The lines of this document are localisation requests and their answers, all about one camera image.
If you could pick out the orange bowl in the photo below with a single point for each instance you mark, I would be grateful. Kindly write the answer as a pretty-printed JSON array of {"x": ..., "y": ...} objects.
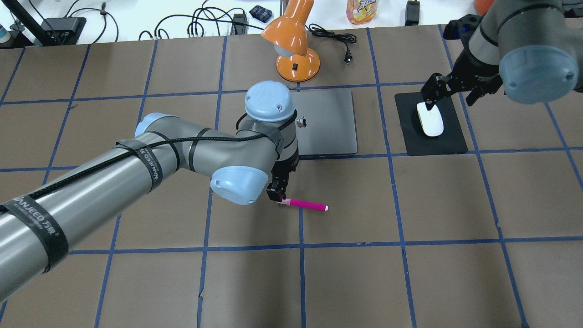
[{"x": 482, "y": 6}]

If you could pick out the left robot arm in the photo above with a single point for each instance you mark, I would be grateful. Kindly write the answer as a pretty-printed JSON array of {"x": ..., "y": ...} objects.
[{"x": 39, "y": 229}]

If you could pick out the yellow snack bag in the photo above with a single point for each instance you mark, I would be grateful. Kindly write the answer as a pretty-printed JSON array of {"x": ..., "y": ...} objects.
[{"x": 360, "y": 12}]

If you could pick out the black power adapter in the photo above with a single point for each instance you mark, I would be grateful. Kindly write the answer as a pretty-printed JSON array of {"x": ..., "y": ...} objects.
[{"x": 412, "y": 13}]

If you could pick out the white computer mouse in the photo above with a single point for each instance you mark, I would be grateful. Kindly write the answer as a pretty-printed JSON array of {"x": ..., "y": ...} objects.
[{"x": 431, "y": 120}]

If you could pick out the pink highlighter pen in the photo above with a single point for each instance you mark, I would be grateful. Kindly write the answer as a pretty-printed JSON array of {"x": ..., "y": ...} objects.
[{"x": 304, "y": 204}]

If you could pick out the dark checkered pouch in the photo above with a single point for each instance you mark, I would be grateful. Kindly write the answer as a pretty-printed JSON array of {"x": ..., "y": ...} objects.
[{"x": 261, "y": 13}]

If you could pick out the silver laptop notebook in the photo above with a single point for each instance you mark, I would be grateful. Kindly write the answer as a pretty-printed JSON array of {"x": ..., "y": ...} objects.
[{"x": 325, "y": 122}]

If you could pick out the orange desk lamp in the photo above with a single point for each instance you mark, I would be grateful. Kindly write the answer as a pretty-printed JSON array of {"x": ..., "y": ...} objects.
[{"x": 296, "y": 62}]

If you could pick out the black mousepad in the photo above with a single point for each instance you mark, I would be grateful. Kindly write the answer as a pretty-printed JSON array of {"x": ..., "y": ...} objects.
[{"x": 451, "y": 142}]

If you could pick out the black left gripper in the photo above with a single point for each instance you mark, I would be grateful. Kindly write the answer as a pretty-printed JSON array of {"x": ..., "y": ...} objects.
[{"x": 285, "y": 166}]

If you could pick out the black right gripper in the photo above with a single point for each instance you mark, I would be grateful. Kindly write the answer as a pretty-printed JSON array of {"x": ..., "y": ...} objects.
[{"x": 472, "y": 73}]

